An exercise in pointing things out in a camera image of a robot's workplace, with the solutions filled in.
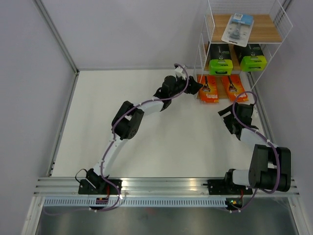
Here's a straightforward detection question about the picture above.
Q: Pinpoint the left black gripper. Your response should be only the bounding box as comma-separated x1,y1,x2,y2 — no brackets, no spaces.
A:
170,74,203,98

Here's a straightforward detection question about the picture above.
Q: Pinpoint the orange razor box front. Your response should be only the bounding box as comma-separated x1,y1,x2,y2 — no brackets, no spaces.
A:
197,74,219,103

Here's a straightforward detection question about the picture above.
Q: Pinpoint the orange razor box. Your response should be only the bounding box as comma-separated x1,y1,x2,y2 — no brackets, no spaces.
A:
197,74,219,103
221,74,245,102

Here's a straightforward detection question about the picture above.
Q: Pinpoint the green black razor box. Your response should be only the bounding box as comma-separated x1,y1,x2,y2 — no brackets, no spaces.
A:
233,44,267,72
209,44,233,75

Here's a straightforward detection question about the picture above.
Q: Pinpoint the white wire wooden shelf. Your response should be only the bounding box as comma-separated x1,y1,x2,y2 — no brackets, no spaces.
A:
194,0,292,103

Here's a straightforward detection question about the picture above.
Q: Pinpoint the blue clear razor blister pack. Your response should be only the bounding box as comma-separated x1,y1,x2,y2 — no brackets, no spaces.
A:
221,13,254,47

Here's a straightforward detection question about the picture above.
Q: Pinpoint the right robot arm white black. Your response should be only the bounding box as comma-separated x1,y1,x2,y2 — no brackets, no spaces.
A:
218,102,291,193

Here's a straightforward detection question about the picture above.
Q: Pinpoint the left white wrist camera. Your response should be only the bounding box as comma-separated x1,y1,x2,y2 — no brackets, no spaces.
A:
174,64,188,80

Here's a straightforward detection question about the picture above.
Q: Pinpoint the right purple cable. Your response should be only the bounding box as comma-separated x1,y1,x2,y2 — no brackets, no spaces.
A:
227,91,281,213

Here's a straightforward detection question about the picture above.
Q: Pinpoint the purple cable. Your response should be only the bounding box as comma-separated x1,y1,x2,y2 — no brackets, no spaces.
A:
227,91,281,213
44,63,189,216

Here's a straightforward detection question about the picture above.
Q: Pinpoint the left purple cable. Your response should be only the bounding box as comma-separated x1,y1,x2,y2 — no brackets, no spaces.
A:
44,63,189,216

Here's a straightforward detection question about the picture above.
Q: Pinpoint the aluminium rail frame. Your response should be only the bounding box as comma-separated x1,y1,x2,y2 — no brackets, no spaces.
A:
34,176,301,198

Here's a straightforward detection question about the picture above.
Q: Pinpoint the aluminium corner post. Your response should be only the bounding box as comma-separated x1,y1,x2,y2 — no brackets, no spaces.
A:
33,0,80,75

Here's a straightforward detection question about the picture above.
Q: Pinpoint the white slotted cable duct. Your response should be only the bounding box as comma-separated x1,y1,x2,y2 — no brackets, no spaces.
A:
44,197,227,208

